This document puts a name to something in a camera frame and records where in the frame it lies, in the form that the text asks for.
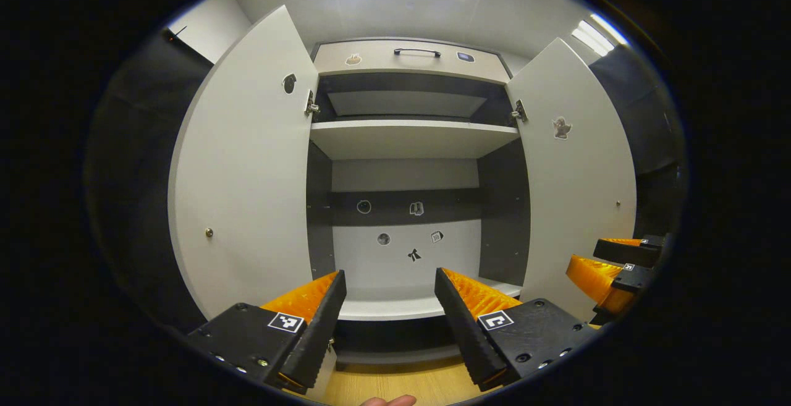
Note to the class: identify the beige cabinet drawer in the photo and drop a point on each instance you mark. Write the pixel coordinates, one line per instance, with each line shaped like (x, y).
(383, 60)

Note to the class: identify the metal left door hinge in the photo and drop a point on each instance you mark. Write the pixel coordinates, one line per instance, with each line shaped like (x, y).
(311, 104)

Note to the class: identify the beige cabinet door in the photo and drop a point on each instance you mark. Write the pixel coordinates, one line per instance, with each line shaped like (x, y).
(247, 177)
(575, 208)

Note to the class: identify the metal right door hinge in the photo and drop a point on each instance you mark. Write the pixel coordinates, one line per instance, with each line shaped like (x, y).
(519, 112)

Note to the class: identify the white cabinet bottom board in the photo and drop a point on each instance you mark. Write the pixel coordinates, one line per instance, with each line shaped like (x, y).
(395, 307)

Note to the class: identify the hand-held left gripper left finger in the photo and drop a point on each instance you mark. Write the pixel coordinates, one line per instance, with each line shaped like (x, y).
(315, 338)

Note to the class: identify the metal door hinge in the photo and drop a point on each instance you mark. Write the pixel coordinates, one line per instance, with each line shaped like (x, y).
(519, 112)
(311, 104)

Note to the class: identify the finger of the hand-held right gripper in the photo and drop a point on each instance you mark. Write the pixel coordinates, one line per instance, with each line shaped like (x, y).
(621, 251)
(633, 279)

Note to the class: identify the white cabinet shelf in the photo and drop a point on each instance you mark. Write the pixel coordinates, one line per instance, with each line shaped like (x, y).
(408, 140)

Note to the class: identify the small ceiling light panel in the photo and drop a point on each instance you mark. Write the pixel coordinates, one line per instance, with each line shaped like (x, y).
(596, 35)

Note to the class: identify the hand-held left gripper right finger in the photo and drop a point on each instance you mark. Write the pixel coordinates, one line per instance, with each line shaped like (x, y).
(466, 335)

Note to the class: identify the black backdrop cloth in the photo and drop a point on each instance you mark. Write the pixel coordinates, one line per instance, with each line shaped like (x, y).
(136, 208)
(649, 122)

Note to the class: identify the double-door shoe cabinet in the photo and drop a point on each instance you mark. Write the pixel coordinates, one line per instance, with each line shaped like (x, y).
(401, 177)

